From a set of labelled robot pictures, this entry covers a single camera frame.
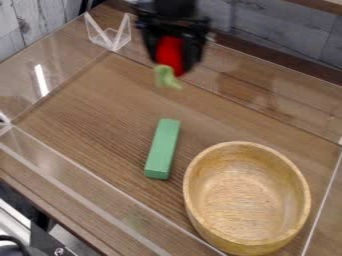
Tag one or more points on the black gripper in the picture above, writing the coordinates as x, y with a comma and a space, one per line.
174, 18

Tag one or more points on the red felt strawberry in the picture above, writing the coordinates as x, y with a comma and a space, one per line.
169, 67

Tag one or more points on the green rectangular block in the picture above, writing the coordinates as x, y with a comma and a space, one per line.
161, 155

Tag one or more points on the wooden bowl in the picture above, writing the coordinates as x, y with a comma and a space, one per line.
247, 198

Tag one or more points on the clear acrylic enclosure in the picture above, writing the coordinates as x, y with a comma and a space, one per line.
82, 106

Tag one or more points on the black metal table frame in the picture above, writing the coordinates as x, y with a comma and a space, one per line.
30, 231

